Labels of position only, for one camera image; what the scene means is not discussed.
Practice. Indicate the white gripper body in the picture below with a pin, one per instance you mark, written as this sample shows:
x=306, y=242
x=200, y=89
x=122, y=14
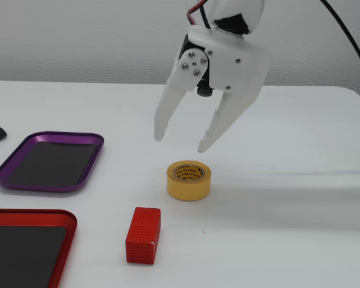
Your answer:
x=238, y=67

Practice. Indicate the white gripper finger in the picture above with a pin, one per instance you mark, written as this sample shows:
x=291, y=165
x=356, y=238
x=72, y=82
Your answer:
x=174, y=96
x=228, y=117

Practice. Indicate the yellow masking tape roll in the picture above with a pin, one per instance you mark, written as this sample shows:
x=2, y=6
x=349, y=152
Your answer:
x=189, y=187

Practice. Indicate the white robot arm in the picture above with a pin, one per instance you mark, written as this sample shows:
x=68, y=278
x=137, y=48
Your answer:
x=240, y=9

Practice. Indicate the black mat in purple tray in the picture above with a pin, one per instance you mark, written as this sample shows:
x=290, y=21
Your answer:
x=51, y=162

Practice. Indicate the red textured block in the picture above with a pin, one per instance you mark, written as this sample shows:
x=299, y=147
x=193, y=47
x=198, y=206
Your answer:
x=142, y=237

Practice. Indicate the red metal tray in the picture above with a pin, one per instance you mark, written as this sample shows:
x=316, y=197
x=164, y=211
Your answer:
x=69, y=228

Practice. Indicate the purple metal tray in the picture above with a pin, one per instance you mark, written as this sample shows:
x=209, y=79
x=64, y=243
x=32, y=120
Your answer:
x=15, y=183

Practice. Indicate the black mat in red tray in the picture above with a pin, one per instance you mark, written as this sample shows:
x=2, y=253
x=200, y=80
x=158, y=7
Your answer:
x=21, y=255

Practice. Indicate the small black gripper camera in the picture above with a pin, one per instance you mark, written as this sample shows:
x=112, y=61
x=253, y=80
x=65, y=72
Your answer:
x=204, y=88

